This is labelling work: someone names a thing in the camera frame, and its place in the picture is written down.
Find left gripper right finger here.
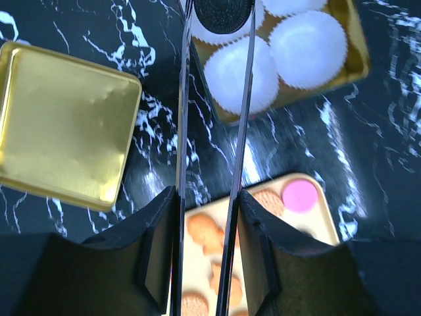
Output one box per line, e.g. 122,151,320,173
239,191,420,315

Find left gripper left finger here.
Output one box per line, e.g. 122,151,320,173
1,186,176,315

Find metal tongs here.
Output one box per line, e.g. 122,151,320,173
170,0,257,316

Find orange swirl cookie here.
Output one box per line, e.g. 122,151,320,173
187,213,224,255

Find black sandwich cookie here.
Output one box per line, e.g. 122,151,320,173
193,0,255,34

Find yellow pineapple cookie centre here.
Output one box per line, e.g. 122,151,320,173
209,262,243,307

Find round tan biscuit left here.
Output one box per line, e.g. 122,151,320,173
181,292,209,316

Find round tan biscuit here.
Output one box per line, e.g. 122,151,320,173
181,292,209,316
252,189,284,217

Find yellow plastic tray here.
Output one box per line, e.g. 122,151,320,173
182,173,340,315

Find round tan biscuit top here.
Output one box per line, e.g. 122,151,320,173
252,189,284,217

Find pink cookie right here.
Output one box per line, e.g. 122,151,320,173
282,179,318,213

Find gold tin lid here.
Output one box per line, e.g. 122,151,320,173
1,41,142,212

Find white paper cup front-left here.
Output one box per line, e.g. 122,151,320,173
204,36,279,115

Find white paper cup front-right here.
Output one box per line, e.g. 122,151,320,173
269,11,348,90

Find gold cookie tin box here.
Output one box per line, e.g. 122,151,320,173
191,1,370,123

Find white paper cup back-left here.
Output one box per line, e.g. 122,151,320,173
190,0,266,47

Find white paper cup back-right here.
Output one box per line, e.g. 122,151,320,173
262,0,328,17

